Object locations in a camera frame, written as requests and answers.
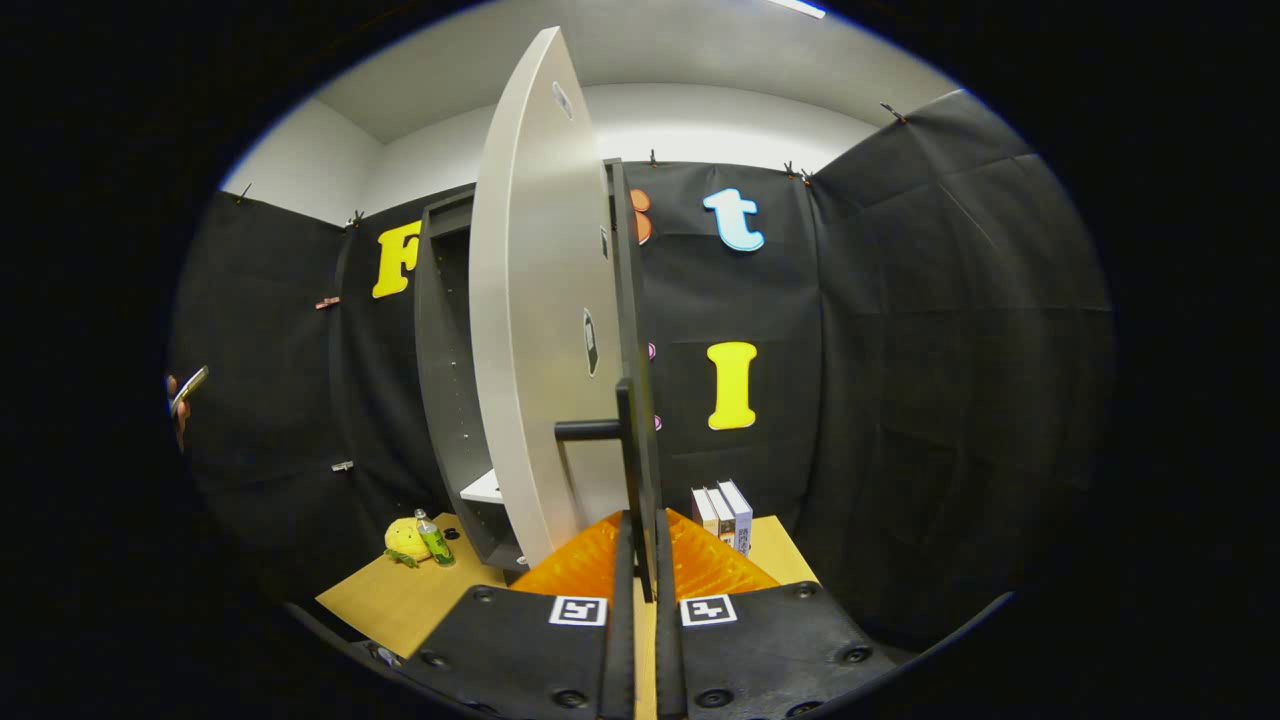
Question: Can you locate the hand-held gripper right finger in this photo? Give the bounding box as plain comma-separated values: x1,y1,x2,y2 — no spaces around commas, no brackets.
655,508,901,720

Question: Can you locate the blue and white book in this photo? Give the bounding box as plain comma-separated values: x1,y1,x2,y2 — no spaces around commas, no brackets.
717,479,754,557

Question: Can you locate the gold phone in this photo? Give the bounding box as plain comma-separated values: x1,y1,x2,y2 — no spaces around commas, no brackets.
170,365,210,416

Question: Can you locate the black backdrop cloth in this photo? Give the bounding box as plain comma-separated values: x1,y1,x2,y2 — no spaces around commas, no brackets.
170,90,1116,651

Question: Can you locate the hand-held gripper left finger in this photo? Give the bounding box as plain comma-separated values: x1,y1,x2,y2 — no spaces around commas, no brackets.
395,510,638,720

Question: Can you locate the yellow plush toy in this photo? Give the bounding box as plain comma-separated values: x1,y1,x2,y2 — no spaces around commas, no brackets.
384,517,433,569

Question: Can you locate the green plastic bottle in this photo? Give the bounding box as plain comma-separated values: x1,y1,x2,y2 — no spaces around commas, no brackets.
414,509,456,568

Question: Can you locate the grey-spined book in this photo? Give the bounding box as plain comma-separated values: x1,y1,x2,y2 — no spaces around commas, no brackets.
706,485,739,551

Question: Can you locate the black door handle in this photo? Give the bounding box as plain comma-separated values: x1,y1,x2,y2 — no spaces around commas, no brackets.
555,378,663,603

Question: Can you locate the grey shoe cabinet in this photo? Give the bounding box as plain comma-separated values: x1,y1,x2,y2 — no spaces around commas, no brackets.
413,158,649,573

